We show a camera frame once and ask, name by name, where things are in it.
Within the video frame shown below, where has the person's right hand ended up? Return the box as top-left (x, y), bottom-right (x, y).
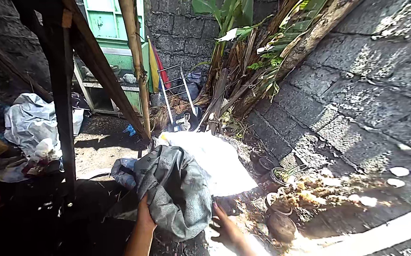
top-left (210, 202), bottom-right (246, 247)

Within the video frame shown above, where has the person's left hand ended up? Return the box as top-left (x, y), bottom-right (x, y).
top-left (137, 194), bottom-right (157, 232)

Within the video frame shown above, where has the grey woven sack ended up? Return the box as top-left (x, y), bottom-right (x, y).
top-left (134, 145), bottom-right (213, 242)

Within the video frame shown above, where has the person's right forearm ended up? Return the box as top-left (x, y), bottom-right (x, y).
top-left (232, 233), bottom-right (272, 256)

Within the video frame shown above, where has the person's left forearm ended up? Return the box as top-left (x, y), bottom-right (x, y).
top-left (124, 225), bottom-right (156, 256)

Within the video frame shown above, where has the blue grey fabric bag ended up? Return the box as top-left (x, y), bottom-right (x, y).
top-left (111, 158), bottom-right (138, 190)

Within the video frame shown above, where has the white sack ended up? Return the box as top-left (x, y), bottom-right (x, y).
top-left (159, 131), bottom-right (259, 197)

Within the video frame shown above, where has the brown clay pot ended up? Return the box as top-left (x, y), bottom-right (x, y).
top-left (265, 192), bottom-right (293, 217)

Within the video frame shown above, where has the brown round pot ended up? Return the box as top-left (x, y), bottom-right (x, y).
top-left (267, 212), bottom-right (298, 244)

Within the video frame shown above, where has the dark round plant pot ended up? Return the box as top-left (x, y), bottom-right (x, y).
top-left (250, 147), bottom-right (268, 165)
top-left (257, 157), bottom-right (275, 175)

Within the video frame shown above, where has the pot with green plant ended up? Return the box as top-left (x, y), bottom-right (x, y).
top-left (270, 164), bottom-right (309, 187)

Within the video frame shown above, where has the black item with metal parts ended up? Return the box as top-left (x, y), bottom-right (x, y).
top-left (169, 107), bottom-right (202, 133)

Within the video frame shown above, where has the metal rack with rungs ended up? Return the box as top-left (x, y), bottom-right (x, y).
top-left (157, 64), bottom-right (197, 126)

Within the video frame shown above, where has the white crumpled plastic bag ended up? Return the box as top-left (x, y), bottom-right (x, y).
top-left (31, 138), bottom-right (63, 162)

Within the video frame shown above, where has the grey weathered wooden plank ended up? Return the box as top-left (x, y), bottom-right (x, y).
top-left (208, 68), bottom-right (229, 136)

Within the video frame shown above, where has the dark grey plastic bag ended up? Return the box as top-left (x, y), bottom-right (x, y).
top-left (180, 72), bottom-right (206, 101)

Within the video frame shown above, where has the brown diagonal wooden beam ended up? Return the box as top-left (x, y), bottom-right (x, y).
top-left (62, 0), bottom-right (150, 141)

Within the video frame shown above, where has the folded yellow red green cloth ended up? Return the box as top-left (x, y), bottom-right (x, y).
top-left (147, 36), bottom-right (173, 94)

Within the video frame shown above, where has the large light grey sheet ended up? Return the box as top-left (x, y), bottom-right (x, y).
top-left (4, 93), bottom-right (85, 156)

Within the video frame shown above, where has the bamboo pole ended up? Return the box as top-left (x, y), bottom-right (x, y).
top-left (118, 0), bottom-right (152, 140)

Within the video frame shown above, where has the long pale beam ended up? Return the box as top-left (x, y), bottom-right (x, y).
top-left (287, 203), bottom-right (411, 256)

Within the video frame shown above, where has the green cabinet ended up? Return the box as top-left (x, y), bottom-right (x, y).
top-left (73, 0), bottom-right (151, 117)

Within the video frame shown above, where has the banana plant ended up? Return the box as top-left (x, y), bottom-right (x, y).
top-left (191, 0), bottom-right (274, 96)

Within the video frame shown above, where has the leaning tree trunk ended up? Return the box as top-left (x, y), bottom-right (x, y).
top-left (234, 0), bottom-right (363, 118)

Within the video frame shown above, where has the thin leaning wooden pole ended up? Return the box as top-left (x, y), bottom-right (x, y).
top-left (0, 28), bottom-right (53, 104)

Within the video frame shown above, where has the dark wooden post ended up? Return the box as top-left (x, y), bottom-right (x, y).
top-left (12, 0), bottom-right (77, 203)

